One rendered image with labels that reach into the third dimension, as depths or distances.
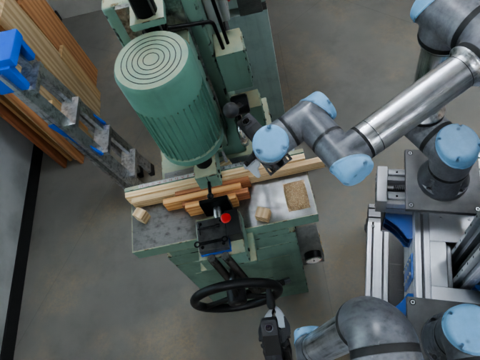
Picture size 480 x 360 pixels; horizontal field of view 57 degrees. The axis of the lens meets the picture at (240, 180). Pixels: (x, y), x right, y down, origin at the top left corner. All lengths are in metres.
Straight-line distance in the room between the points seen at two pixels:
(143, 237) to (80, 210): 1.34
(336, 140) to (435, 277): 0.73
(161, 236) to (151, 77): 0.64
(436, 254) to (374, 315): 0.77
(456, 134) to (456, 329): 0.53
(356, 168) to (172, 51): 0.45
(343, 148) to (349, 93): 1.87
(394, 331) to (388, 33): 2.49
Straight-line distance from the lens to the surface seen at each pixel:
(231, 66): 1.26
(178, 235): 1.42
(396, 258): 2.06
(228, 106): 0.94
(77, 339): 2.52
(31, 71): 2.00
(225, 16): 1.27
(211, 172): 1.29
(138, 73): 0.97
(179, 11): 1.12
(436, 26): 1.08
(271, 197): 1.40
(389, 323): 0.78
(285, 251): 1.61
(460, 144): 1.35
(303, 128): 0.94
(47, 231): 2.83
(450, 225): 1.58
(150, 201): 1.48
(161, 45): 1.00
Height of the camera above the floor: 2.15
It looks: 60 degrees down
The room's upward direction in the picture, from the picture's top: 22 degrees counter-clockwise
